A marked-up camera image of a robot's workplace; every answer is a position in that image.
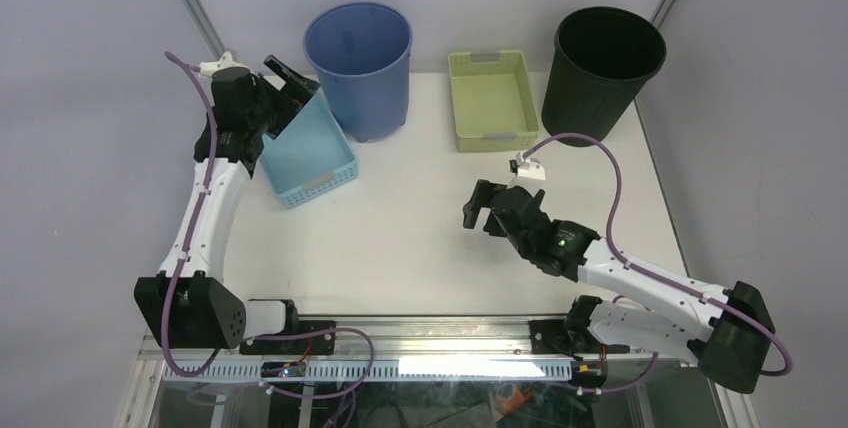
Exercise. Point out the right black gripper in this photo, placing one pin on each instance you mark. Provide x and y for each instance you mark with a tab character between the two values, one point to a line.
479	199

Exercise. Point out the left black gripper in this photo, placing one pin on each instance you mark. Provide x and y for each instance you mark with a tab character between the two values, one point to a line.
303	90

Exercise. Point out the large blue plastic bucket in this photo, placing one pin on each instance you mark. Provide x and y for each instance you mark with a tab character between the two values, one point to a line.
361	54

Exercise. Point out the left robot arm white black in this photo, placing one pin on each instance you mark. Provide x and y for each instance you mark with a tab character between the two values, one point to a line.
186	304

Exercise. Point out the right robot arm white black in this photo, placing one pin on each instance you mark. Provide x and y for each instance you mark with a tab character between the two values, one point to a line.
725	333

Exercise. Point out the light blue plastic basket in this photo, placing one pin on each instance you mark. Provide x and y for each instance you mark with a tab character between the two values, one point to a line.
310	158

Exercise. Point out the light green plastic basket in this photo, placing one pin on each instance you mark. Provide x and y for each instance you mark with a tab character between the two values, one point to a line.
493	104

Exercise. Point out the black plastic bucket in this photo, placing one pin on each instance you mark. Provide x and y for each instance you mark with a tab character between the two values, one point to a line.
603	57

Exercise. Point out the orange object under table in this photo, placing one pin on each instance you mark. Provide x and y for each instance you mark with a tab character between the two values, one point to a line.
509	397

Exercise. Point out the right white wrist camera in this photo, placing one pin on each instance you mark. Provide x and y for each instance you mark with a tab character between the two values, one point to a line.
526	169

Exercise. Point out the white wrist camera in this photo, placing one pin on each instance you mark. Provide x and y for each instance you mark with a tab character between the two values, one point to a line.
226	60
526	169

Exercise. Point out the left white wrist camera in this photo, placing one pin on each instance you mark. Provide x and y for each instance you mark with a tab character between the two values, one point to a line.
226	60

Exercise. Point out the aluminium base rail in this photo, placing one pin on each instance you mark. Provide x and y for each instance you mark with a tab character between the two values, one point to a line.
394	337

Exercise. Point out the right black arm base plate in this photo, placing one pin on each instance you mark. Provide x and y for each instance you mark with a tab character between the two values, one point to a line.
554	336

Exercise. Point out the left corner aluminium post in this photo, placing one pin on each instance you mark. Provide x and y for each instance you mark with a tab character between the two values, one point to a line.
195	8

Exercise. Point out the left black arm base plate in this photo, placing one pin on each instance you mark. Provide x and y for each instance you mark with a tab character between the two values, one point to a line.
312	337

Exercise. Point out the white slotted cable duct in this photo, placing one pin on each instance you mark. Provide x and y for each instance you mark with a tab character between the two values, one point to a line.
405	369

